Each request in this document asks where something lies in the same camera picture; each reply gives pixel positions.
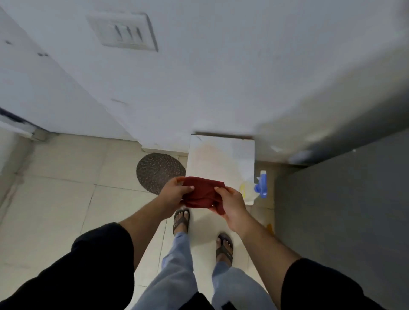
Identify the person's right hand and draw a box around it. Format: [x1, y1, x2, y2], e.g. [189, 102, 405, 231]
[209, 186, 256, 237]

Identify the person's left hand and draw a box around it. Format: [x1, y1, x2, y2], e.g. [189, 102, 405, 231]
[157, 176, 195, 220]

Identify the red cloth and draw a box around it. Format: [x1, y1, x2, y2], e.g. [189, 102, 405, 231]
[181, 176, 227, 216]

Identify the spray bottle blue nozzle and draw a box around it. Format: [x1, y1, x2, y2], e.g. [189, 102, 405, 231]
[239, 170, 268, 201]

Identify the silver refrigerator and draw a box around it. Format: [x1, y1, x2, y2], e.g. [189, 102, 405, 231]
[274, 127, 409, 310]

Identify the person's right forearm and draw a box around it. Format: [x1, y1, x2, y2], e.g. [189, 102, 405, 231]
[239, 223, 387, 310]

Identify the person's left forearm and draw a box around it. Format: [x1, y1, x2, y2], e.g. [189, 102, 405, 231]
[0, 204, 170, 310]

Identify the person's left sandal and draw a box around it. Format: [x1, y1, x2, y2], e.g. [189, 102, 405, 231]
[173, 208, 191, 236]

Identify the person's sandal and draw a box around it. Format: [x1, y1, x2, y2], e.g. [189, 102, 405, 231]
[216, 232, 234, 267]
[173, 208, 191, 236]

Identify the person's right sandal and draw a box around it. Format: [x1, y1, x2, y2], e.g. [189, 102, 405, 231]
[216, 232, 234, 267]

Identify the person's right leg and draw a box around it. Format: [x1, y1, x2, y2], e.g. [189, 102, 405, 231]
[210, 261, 279, 310]

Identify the person's leg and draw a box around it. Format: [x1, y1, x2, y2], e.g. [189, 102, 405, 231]
[210, 261, 279, 310]
[131, 231, 199, 310]

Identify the person's left leg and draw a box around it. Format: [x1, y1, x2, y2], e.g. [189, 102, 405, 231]
[131, 231, 199, 310]

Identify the round dark woven mat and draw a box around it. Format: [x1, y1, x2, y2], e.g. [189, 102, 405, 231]
[136, 152, 187, 196]

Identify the small white marble table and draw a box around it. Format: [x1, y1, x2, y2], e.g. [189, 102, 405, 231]
[184, 132, 256, 206]

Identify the white door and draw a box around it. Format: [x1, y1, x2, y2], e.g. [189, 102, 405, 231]
[0, 6, 135, 141]

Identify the white wall switch plate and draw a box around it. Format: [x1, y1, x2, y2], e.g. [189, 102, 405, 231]
[86, 11, 159, 53]

